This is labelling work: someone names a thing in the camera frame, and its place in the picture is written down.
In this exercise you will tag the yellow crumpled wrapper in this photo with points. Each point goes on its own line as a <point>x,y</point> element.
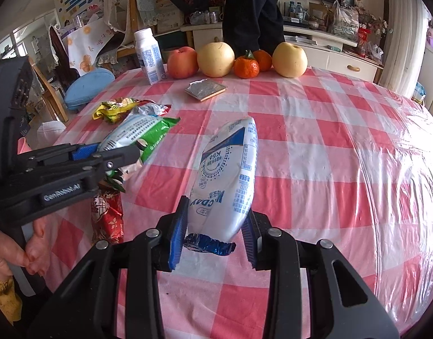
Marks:
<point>108,113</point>

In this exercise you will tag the white cushion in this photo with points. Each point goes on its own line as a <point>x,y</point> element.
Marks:
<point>50,130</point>

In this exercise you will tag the person's left hand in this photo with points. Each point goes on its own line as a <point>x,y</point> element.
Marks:
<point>4,250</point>

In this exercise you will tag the silver foil packet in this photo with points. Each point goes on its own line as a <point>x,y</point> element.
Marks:
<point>204,89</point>

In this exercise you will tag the pale knit cloth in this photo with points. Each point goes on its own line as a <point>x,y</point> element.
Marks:
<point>145,5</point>

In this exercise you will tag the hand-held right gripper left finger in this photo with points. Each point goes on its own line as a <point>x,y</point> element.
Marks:
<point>177,233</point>

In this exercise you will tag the white blue plastic pouch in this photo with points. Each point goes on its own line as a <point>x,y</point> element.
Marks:
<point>227,176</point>

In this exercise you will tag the red snack packet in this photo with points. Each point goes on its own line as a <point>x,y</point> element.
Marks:
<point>106,219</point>

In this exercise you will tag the cream television cabinet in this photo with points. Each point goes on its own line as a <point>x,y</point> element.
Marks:
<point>343,60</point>

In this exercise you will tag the red drink pack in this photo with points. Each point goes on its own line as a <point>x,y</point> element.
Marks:
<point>364,40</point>

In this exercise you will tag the dried flowers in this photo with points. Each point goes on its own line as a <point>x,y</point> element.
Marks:
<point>372,16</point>

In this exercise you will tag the white milk bottle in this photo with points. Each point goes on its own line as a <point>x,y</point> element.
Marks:
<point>149,56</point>

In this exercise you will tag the leafy orange tangerine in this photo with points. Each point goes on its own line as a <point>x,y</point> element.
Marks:
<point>263,59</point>

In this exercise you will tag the blue cushion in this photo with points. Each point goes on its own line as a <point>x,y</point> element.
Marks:
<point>89,90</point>

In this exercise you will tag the white curtain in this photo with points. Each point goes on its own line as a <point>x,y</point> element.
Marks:
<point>403,24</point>

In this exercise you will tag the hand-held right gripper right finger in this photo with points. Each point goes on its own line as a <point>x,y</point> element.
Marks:
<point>253,240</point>

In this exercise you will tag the clear water bottle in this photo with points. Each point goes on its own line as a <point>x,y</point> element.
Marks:
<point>292,9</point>
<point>300,11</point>

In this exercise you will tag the green white snack packet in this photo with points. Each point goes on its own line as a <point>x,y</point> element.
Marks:
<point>138,130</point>

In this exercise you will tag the orange fruit print cloth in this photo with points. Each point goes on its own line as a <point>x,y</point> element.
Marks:
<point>87,47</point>

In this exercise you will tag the brown cardboard boxes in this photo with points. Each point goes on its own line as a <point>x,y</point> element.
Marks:
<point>319,16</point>

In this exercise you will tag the white cardboard box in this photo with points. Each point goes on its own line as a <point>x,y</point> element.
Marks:
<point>168,17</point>

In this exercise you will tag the pink white checked tablecloth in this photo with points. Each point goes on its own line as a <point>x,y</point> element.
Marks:
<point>326,148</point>

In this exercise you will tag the crumpled silver wrapper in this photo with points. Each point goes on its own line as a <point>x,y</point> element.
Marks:
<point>151,108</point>

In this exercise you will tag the large yellow pear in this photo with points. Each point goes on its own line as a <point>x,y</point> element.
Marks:
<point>216,60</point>

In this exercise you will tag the red apple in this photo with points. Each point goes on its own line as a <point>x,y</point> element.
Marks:
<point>182,63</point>

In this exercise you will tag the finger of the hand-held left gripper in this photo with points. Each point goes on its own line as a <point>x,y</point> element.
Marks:
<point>83,152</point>
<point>114,160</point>

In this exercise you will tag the clear plastic bag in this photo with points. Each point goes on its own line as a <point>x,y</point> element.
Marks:
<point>343,23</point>

